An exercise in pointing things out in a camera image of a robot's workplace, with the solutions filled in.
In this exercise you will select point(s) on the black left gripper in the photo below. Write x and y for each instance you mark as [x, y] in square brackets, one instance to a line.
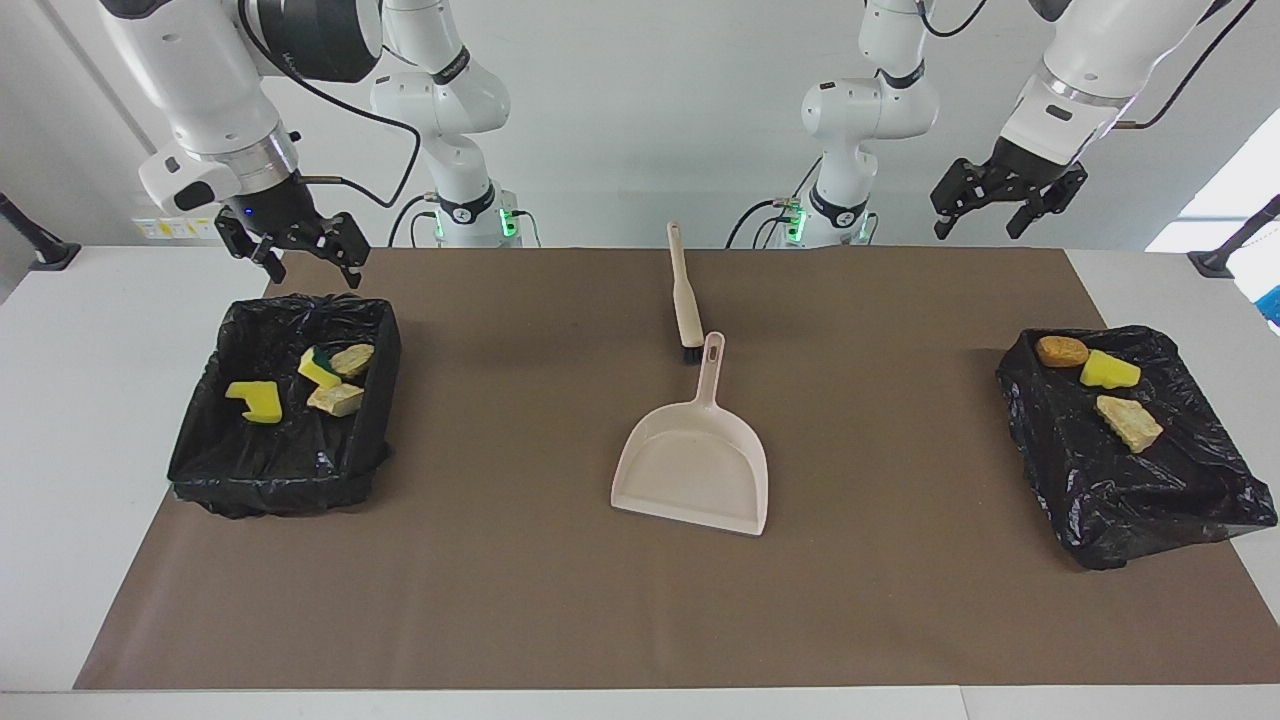
[1030, 170]

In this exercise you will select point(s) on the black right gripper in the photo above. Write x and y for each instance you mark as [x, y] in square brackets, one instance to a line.
[275, 210]

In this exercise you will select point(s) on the small yellow green sponge piece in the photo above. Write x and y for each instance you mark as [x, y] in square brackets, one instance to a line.
[318, 370]

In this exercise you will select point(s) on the croissant piece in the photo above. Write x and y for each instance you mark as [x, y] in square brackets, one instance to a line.
[352, 359]
[336, 400]

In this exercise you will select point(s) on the notched yellow sponge piece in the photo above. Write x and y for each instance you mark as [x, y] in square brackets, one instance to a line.
[258, 400]

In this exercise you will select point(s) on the brown bread roll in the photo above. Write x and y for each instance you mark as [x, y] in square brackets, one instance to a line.
[1062, 351]

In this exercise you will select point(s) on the beige bread chunk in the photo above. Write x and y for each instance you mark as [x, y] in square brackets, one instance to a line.
[1128, 423]

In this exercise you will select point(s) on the pink brush with black bristles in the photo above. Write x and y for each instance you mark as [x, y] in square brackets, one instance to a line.
[686, 300]

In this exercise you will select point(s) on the pink plastic dustpan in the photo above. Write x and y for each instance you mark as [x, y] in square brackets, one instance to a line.
[690, 470]

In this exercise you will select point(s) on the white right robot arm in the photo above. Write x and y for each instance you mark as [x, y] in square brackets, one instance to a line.
[200, 90]

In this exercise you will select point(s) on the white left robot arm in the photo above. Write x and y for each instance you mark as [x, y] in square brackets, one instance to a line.
[870, 110]

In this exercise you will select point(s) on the black bag lined bin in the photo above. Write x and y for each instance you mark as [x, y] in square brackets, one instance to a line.
[1150, 510]
[280, 470]

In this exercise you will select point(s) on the blue object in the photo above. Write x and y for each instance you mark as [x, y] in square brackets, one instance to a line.
[1272, 308]

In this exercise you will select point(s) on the brown table mat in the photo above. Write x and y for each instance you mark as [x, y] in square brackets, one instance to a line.
[600, 600]

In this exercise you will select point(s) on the white wall outlet box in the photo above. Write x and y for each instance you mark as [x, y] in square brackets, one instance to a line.
[150, 228]

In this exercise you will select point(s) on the black camera stand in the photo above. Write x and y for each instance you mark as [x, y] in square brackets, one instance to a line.
[1215, 262]
[40, 245]

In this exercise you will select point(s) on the grey wall conduit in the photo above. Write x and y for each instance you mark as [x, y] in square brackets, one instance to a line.
[80, 60]

